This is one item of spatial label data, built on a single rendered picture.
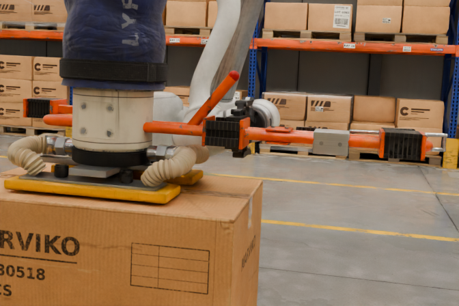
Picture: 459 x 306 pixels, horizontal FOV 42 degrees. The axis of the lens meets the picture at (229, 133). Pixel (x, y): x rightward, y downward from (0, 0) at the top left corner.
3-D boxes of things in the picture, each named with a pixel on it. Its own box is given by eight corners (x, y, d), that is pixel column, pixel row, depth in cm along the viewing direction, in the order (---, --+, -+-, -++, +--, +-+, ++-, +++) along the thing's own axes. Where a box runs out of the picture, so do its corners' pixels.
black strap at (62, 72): (38, 77, 119) (38, 57, 118) (89, 76, 141) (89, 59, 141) (146, 83, 114) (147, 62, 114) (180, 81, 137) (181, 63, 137)
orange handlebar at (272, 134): (-7, 125, 131) (-7, 108, 131) (59, 115, 160) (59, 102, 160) (434, 157, 113) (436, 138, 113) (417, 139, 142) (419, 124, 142)
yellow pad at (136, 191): (3, 188, 119) (3, 164, 119) (29, 179, 129) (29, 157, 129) (166, 204, 113) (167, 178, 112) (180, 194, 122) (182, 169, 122)
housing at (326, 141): (311, 154, 117) (313, 131, 117) (313, 149, 124) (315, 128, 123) (348, 156, 116) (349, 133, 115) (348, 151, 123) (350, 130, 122)
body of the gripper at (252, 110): (268, 106, 143) (261, 108, 134) (266, 141, 144) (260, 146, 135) (237, 104, 144) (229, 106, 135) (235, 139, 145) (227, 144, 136)
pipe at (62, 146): (8, 169, 121) (9, 141, 120) (66, 153, 145) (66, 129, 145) (169, 184, 114) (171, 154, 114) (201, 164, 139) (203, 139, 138)
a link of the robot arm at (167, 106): (124, 152, 204) (128, 88, 201) (172, 151, 214) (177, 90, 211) (143, 161, 191) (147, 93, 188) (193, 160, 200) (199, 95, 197)
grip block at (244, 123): (200, 147, 120) (201, 117, 119) (211, 141, 130) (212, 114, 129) (241, 150, 119) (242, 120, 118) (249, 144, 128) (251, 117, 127)
